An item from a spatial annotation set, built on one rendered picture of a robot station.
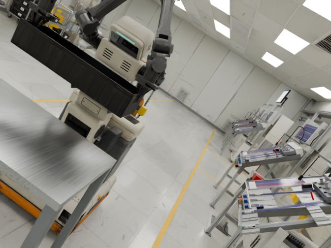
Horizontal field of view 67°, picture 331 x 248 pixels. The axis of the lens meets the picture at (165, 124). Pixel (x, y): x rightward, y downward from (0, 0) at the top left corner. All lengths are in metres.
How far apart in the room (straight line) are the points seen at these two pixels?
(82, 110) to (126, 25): 0.54
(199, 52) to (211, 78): 1.22
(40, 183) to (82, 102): 0.79
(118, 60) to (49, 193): 0.86
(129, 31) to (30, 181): 0.89
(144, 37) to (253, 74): 9.57
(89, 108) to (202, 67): 9.53
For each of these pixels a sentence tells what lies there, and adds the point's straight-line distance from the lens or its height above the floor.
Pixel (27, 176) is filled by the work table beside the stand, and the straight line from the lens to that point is 0.87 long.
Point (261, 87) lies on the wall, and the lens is 10.81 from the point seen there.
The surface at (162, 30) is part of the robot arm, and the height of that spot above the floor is 1.40.
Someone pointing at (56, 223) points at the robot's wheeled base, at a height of 0.12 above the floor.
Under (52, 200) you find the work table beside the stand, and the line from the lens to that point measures 0.83.
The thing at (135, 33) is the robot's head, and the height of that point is 1.33.
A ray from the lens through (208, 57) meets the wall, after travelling 10.92.
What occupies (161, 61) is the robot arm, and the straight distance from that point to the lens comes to 0.98.
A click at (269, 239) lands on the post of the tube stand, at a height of 0.74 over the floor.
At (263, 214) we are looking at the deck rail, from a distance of 2.12.
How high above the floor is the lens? 1.32
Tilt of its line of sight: 13 degrees down
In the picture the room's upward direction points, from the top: 34 degrees clockwise
